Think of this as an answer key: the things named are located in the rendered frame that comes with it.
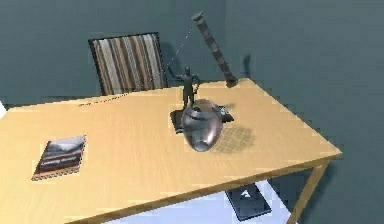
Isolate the clear glass vase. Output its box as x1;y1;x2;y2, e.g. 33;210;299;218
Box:
180;98;224;153

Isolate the dark grey ribbed post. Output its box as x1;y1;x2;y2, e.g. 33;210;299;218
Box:
190;11;240;89

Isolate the light wooden table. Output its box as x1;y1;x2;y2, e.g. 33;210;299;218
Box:
0;78;343;224

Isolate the dark figure statue, black base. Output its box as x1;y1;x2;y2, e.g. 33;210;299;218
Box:
148;23;235;135

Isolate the striped brown chair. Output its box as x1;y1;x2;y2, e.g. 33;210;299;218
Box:
87;31;170;98

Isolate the brown grey book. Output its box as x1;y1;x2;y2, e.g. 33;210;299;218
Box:
31;134;87;182

